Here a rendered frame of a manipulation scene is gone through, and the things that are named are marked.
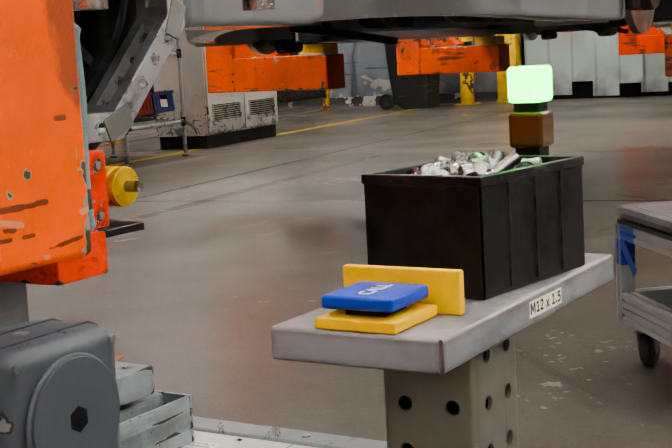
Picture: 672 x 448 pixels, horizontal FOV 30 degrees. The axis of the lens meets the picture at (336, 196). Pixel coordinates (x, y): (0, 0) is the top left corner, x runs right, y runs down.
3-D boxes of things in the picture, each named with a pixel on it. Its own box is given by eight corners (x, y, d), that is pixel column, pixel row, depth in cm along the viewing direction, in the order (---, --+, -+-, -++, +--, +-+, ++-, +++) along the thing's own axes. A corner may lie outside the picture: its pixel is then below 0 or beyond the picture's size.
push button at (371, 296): (361, 304, 115) (360, 279, 114) (430, 308, 111) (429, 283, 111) (321, 320, 109) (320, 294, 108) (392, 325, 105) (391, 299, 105)
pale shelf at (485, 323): (474, 273, 147) (473, 247, 147) (614, 280, 138) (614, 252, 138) (270, 359, 111) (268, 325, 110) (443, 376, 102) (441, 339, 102)
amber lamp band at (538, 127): (522, 145, 142) (521, 110, 142) (555, 145, 140) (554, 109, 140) (508, 148, 139) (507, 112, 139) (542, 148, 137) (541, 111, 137)
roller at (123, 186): (8, 200, 197) (5, 164, 196) (155, 203, 182) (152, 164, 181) (-20, 205, 192) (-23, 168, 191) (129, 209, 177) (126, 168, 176)
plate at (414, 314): (360, 310, 115) (359, 299, 115) (438, 315, 111) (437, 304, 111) (314, 328, 109) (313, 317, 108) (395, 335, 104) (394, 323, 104)
